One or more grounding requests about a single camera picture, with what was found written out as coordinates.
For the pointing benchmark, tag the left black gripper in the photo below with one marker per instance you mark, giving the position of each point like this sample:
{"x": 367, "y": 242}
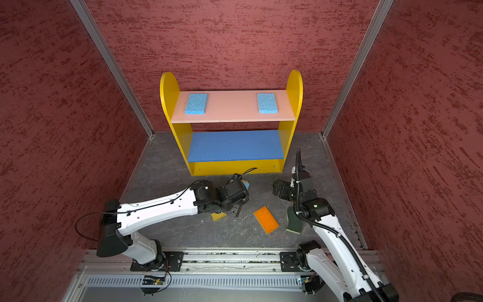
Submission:
{"x": 235, "y": 208}

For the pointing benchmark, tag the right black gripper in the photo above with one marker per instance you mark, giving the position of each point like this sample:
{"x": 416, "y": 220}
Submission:
{"x": 285, "y": 186}

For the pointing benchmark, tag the blue sponge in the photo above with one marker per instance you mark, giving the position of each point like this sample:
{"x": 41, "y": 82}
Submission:
{"x": 196, "y": 104}
{"x": 246, "y": 184}
{"x": 267, "y": 103}

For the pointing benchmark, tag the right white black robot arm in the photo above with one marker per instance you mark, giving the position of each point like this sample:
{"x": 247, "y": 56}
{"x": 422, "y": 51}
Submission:
{"x": 346, "y": 274}

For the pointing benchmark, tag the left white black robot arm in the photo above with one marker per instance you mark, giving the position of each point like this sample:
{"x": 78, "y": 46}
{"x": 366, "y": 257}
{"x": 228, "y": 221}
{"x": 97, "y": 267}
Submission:
{"x": 121, "y": 222}

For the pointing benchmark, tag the yellow shelf with coloured boards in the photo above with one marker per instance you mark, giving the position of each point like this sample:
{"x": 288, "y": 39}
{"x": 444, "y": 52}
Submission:
{"x": 222, "y": 153}

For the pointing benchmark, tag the yellow sponge front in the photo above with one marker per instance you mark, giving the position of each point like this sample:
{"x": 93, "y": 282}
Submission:
{"x": 218, "y": 216}

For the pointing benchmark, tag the orange sponge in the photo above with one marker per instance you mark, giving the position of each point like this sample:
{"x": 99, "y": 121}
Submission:
{"x": 266, "y": 219}

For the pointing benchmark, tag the dark green wavy sponge right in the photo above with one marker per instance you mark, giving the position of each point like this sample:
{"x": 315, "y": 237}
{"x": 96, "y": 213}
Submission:
{"x": 294, "y": 225}

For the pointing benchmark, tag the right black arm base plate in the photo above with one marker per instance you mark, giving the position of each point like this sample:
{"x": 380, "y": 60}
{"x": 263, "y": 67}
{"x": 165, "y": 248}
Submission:
{"x": 292, "y": 262}

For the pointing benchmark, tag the aluminium rail frame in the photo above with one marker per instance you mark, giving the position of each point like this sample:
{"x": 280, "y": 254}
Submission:
{"x": 243, "y": 269}

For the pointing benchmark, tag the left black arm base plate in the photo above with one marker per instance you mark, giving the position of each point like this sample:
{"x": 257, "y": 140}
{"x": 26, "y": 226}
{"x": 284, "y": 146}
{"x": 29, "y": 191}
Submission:
{"x": 171, "y": 261}

